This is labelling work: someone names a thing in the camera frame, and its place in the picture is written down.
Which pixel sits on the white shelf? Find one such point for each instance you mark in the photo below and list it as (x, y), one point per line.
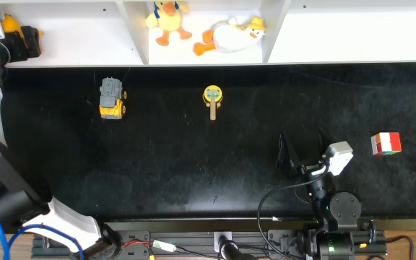
(320, 39)

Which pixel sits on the grey and yellow toy truck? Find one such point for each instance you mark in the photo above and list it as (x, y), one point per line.
(110, 94)

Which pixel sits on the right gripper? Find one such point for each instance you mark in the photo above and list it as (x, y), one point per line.
(307, 169)

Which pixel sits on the mounting rail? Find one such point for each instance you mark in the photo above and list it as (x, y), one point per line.
(193, 240)

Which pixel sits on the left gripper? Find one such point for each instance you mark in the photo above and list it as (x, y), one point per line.
(16, 47)

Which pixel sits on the white plush duck yellow hat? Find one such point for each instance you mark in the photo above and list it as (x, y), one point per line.
(233, 38)

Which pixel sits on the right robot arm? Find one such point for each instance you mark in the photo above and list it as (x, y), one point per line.
(345, 209)

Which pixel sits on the yellow rattle drum toy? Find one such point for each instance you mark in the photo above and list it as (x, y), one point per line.
(212, 94)

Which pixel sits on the many-coloured puzzle cube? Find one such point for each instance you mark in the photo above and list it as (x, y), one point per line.
(386, 142)

